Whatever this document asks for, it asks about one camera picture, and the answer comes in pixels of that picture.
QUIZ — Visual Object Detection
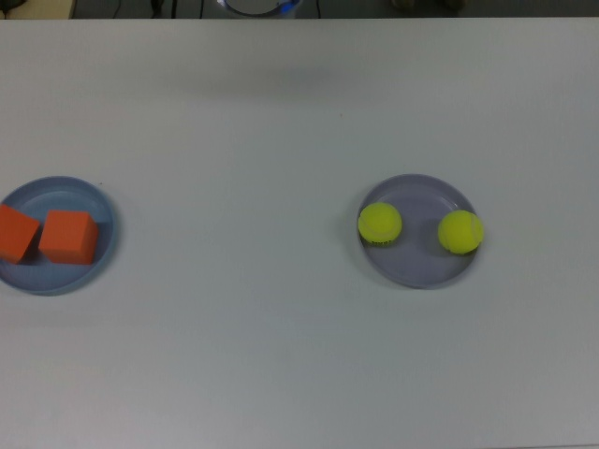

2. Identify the purple plastic plate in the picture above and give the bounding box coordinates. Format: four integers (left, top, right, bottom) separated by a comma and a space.
362, 173, 482, 290

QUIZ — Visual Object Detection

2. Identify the blue plastic plate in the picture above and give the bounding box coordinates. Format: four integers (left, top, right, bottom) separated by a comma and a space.
0, 175, 122, 297

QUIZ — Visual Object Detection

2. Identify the orange foam cube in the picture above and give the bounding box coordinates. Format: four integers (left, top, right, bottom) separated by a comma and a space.
0, 204, 41, 266
37, 210, 100, 267

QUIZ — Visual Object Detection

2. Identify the plain yellow tennis ball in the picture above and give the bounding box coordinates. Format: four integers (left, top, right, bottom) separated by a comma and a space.
437, 210, 485, 255

